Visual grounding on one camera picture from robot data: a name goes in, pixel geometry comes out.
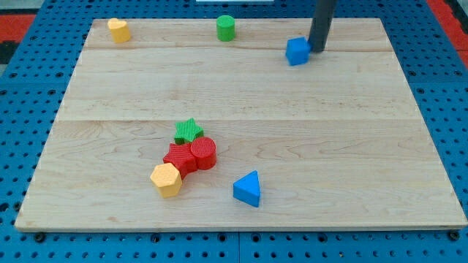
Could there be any blue cube block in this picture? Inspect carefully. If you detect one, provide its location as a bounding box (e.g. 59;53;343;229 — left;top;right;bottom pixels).
285;37;311;66

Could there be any yellow heart block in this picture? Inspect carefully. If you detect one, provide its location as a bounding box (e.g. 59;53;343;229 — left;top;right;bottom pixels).
107;18;132;44

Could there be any red cylinder block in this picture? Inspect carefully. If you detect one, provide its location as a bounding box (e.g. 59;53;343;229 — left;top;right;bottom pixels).
190;137;217;170

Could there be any green star block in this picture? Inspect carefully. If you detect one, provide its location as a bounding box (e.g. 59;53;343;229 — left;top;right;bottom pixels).
174;118;204;145

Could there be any blue triangle block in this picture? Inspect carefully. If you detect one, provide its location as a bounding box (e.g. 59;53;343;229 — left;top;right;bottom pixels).
233;170;261;207

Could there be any red star block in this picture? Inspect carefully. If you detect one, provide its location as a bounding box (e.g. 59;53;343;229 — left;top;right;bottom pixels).
162;143;197;180

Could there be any yellow hexagon block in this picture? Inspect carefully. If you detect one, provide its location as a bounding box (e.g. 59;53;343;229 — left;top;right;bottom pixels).
150;163;182;198

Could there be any light wooden board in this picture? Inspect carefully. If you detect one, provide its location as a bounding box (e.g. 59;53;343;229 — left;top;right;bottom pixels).
15;18;467;232

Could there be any green cylinder block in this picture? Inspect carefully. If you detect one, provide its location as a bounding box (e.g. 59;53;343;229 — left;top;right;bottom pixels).
216;15;235;42

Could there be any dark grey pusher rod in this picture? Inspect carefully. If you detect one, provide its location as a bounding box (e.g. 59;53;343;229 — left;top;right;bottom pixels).
308;0;337;53

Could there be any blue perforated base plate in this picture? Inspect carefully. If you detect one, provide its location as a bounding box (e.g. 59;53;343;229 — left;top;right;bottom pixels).
1;0;467;262

